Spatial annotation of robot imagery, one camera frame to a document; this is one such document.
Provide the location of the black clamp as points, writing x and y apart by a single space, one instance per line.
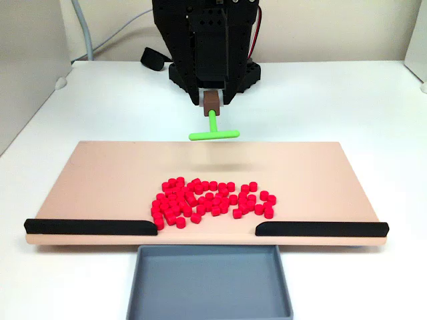
151 59

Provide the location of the white adhesive blob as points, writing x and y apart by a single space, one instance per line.
424 87
60 82

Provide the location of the red cylindrical pellet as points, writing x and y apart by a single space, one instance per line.
164 187
243 189
172 201
204 186
241 202
197 218
179 187
179 182
221 187
202 202
176 192
155 212
249 205
181 222
251 199
215 204
163 209
184 192
212 186
223 207
171 183
171 220
219 198
209 197
259 208
237 213
191 202
232 199
173 206
158 218
223 194
167 193
268 213
189 197
176 211
163 203
159 224
179 196
159 199
168 214
195 184
216 211
263 195
200 209
207 206
189 187
180 202
267 206
184 207
252 186
225 202
229 187
155 206
187 212
241 196
197 190
271 200
243 209

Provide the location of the beige partition panel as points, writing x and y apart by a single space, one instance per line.
30 83

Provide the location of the beige board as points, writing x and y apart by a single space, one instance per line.
100 173

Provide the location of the white partition panel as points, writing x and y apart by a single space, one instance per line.
418 40

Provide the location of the grey tray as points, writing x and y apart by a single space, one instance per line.
210 283

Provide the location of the black edge rail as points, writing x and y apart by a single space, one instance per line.
320 229
90 227

